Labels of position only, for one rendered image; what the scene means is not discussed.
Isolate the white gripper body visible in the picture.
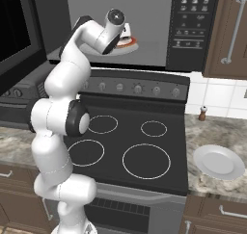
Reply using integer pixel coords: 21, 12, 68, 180
120, 31, 133, 40

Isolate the grey microwave turntable plate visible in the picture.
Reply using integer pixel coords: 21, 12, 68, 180
80, 41, 140, 57

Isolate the black microwave oven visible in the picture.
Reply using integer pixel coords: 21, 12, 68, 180
32, 0, 223, 73

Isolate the black microwave door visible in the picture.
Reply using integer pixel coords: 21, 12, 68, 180
0, 0, 49, 87

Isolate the red and white food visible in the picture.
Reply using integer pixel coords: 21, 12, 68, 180
116, 36, 139, 49

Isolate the brown pepper shaker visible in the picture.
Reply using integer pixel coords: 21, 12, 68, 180
198, 105, 208, 122

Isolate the black stove with hob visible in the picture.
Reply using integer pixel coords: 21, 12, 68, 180
47, 67, 191, 234

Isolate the white plate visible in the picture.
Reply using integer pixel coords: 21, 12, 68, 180
192, 143, 246, 181

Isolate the brown drawer front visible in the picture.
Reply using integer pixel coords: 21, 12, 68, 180
190, 194, 247, 226
0, 163, 41, 193

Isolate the grey oven door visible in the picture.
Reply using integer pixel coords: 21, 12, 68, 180
84, 182, 188, 234

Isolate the brown wall cupboard door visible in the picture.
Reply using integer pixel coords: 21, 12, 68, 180
202, 0, 247, 81

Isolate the silver wall cupboard handle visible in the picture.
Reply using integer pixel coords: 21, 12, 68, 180
220, 0, 247, 65

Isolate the silver drawer handle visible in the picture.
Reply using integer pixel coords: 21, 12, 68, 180
0, 169, 14, 179
218, 204, 247, 221

